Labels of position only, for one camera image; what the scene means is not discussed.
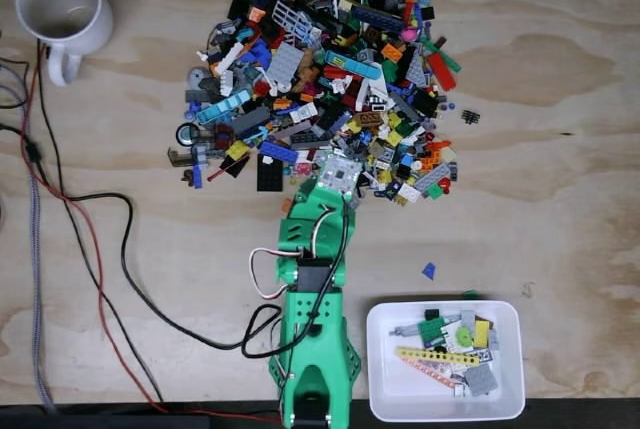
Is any large black Lego plate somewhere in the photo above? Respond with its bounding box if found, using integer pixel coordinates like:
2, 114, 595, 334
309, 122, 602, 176
256, 152, 284, 193

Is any blue two-by-six Lego plate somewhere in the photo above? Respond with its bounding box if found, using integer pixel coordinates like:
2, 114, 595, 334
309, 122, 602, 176
259, 141, 300, 165

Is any black and red Lego piece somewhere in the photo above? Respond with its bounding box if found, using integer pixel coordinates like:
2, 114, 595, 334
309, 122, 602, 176
207, 153, 250, 183

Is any grey long Lego slab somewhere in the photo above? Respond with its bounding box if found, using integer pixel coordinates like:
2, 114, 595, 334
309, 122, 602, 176
230, 107, 271, 136

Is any grey two-by-six Lego plate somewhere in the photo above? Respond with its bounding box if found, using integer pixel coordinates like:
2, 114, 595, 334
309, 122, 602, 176
412, 162, 452, 196

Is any teal long Lego piece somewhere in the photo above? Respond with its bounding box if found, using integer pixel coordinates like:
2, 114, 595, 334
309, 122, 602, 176
194, 89, 252, 125

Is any black Lego wheel teal hub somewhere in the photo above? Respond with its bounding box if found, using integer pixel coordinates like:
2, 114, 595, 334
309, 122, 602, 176
174, 122, 199, 148

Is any large grey Lego plate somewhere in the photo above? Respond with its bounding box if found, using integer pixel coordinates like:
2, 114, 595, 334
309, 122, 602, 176
266, 41, 305, 85

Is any grey long Lego axle piece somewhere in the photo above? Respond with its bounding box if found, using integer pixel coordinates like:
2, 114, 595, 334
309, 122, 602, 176
389, 315, 461, 340

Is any grey Lego wedge plate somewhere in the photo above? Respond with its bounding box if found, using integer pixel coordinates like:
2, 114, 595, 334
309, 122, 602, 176
404, 53, 430, 88

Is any red long Lego slope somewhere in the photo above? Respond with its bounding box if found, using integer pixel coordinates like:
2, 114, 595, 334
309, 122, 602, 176
425, 51, 459, 93

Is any white Lego lattice fence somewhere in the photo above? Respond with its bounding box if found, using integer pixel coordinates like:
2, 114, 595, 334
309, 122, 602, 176
272, 0, 309, 38

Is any white plastic bin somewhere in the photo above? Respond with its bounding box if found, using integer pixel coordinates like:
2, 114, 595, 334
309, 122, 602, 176
366, 300, 526, 423

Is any grey studded Lego plate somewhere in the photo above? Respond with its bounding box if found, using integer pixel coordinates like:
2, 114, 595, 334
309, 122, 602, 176
463, 364, 501, 397

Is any dark brown long brick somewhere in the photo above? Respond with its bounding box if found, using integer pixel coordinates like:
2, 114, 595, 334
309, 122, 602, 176
273, 123, 312, 138

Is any azure printed long plate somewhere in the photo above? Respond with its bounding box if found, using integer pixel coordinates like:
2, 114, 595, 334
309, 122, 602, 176
324, 50, 381, 79

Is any yellow long Technic beam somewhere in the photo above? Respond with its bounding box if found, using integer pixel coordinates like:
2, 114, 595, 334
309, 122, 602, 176
395, 347, 481, 366

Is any salmon long Technic beam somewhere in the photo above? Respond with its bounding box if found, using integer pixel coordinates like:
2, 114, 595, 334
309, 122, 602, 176
398, 356, 464, 386

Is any dark blue long plate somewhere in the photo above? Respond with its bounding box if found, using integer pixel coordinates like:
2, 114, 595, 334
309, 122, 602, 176
349, 3, 405, 33

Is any white ceramic mug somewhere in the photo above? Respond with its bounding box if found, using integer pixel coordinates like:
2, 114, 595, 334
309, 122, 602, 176
14, 0, 115, 88

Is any small camera circuit board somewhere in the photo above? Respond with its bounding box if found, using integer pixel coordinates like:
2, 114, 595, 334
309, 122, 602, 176
317, 153, 361, 195

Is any white red black servo wire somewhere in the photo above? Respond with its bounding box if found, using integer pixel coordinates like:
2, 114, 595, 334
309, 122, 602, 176
248, 201, 341, 300

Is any brown Lego bracket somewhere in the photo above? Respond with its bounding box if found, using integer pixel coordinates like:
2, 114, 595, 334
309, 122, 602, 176
167, 147, 194, 169

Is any thick black camera cable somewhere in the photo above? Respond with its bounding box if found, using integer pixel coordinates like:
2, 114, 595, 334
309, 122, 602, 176
59, 191, 351, 360

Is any red cable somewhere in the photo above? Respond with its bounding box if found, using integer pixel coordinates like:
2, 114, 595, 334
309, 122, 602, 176
19, 38, 294, 423

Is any grey braided cable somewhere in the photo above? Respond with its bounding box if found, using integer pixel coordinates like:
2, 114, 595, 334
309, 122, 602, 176
27, 168, 55, 413

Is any thin black cable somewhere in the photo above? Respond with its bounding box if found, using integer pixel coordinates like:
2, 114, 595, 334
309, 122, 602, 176
37, 41, 166, 403

